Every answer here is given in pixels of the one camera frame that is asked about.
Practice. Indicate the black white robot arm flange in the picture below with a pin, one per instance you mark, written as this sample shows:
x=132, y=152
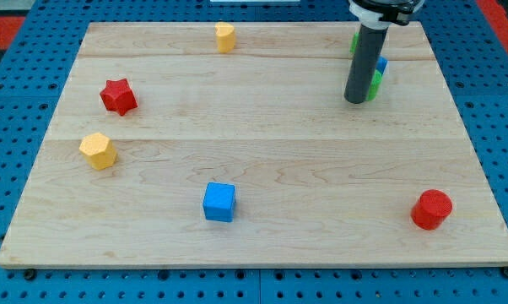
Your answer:
x=380, y=14

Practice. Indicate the blue cube block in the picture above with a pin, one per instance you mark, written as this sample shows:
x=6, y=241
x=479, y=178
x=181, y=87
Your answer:
x=219, y=202

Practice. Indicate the light wooden board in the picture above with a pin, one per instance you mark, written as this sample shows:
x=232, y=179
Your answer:
x=320, y=183

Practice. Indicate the yellow heart block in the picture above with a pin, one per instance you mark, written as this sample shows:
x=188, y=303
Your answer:
x=225, y=36

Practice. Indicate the green block near rod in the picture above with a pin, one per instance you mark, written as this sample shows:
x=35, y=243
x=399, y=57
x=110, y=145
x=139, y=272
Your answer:
x=374, y=85

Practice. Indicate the green block at top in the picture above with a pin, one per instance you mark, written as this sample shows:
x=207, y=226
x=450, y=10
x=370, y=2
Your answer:
x=354, y=43

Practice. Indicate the red star block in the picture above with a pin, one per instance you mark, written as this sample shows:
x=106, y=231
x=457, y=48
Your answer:
x=118, y=96

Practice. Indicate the blue block behind rod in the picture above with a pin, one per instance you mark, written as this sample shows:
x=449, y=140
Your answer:
x=381, y=65

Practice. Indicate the yellow hexagon block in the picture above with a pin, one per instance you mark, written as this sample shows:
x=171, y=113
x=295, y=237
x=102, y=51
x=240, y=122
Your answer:
x=98, y=151

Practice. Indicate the red cylinder block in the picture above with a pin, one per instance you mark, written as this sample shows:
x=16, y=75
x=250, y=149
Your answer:
x=431, y=209

